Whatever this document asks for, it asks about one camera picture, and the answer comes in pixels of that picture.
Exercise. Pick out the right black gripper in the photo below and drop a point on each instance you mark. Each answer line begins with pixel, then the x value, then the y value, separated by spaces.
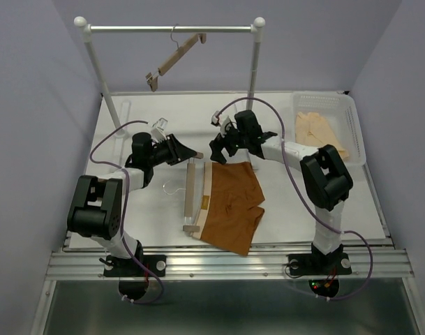
pixel 228 140

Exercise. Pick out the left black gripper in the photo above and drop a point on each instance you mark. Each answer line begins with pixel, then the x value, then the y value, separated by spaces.
pixel 174 149

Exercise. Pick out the beige clip hanger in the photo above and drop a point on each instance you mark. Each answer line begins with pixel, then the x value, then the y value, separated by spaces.
pixel 181 50
pixel 189 194

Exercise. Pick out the brown cotton underwear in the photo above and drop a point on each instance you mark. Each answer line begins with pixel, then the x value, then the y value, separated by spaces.
pixel 230 210

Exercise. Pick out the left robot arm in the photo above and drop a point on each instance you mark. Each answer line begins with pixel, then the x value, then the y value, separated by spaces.
pixel 98 207

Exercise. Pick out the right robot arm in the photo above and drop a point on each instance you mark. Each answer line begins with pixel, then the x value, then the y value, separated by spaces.
pixel 326 178

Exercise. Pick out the cream underwear in basket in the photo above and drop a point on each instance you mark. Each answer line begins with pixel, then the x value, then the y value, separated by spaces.
pixel 314 130

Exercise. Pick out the white plastic basket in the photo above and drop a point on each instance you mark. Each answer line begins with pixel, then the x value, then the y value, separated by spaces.
pixel 341 112

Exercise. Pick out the white clothes rack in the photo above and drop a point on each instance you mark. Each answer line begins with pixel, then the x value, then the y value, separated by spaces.
pixel 88 30

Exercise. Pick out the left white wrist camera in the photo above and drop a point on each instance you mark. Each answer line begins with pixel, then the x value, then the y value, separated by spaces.
pixel 158 130

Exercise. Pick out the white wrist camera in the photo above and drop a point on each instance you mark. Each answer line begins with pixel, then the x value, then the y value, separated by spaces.
pixel 158 130
pixel 224 123

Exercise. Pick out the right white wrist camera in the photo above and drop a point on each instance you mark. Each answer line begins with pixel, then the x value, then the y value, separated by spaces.
pixel 224 123

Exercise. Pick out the aluminium mounting rail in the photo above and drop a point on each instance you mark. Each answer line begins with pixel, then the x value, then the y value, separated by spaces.
pixel 206 263

